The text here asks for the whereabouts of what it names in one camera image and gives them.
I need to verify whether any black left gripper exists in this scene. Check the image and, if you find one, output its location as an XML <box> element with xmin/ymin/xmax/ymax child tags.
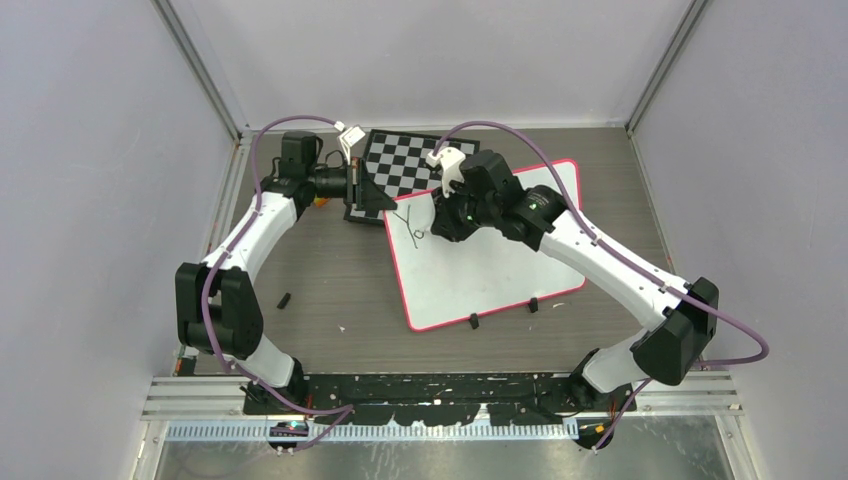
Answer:
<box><xmin>308</xmin><ymin>158</ymin><xmax>398</xmax><ymax>213</ymax></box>

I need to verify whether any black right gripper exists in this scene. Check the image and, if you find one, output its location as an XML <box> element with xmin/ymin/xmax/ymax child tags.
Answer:
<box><xmin>432</xmin><ymin>176</ymin><xmax>499</xmax><ymax>242</ymax></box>

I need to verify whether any pink framed whiteboard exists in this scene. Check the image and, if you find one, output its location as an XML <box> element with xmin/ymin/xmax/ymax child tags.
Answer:
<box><xmin>384</xmin><ymin>191</ymin><xmax>586</xmax><ymax>332</ymax></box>

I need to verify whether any black marker cap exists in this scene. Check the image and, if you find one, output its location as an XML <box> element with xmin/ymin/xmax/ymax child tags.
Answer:
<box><xmin>276</xmin><ymin>292</ymin><xmax>291</xmax><ymax>310</ymax></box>

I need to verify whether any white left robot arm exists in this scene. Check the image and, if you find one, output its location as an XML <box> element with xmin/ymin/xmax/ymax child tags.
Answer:
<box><xmin>175</xmin><ymin>126</ymin><xmax>396</xmax><ymax>414</ymax></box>

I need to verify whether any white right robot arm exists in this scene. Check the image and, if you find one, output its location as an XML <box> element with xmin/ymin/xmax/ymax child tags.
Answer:
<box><xmin>426</xmin><ymin>147</ymin><xmax>718</xmax><ymax>411</ymax></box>

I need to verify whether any black white checkerboard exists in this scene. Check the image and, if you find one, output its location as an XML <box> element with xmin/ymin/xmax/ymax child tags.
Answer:
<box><xmin>363</xmin><ymin>129</ymin><xmax>440</xmax><ymax>198</ymax></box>

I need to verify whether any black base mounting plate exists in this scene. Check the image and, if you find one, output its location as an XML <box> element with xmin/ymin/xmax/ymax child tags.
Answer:
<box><xmin>283</xmin><ymin>373</ymin><xmax>632</xmax><ymax>427</ymax></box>

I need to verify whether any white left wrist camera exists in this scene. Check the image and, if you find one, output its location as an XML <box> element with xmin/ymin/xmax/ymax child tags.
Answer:
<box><xmin>334</xmin><ymin>122</ymin><xmax>366</xmax><ymax>163</ymax></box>

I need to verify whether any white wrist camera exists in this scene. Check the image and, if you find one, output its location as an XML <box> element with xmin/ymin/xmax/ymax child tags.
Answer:
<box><xmin>334</xmin><ymin>122</ymin><xmax>366</xmax><ymax>163</ymax></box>
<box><xmin>425</xmin><ymin>147</ymin><xmax>466</xmax><ymax>198</ymax></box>

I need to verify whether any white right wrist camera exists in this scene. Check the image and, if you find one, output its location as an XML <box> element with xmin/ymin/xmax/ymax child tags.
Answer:
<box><xmin>425</xmin><ymin>147</ymin><xmax>466</xmax><ymax>198</ymax></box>

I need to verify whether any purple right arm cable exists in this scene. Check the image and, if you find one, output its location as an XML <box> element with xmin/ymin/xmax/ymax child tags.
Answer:
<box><xmin>433</xmin><ymin>120</ymin><xmax>771</xmax><ymax>453</ymax></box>

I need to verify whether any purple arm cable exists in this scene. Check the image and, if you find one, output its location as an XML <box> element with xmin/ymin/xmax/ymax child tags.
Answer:
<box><xmin>199</xmin><ymin>115</ymin><xmax>356</xmax><ymax>455</ymax></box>
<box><xmin>433</xmin><ymin>120</ymin><xmax>771</xmax><ymax>453</ymax></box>

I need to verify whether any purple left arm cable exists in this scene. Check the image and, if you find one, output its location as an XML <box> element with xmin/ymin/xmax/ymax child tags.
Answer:
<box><xmin>199</xmin><ymin>115</ymin><xmax>356</xmax><ymax>455</ymax></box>

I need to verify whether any aluminium frame rail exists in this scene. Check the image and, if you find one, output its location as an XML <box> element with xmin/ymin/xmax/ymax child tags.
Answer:
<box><xmin>142</xmin><ymin>371</ymin><xmax>743</xmax><ymax>444</ymax></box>

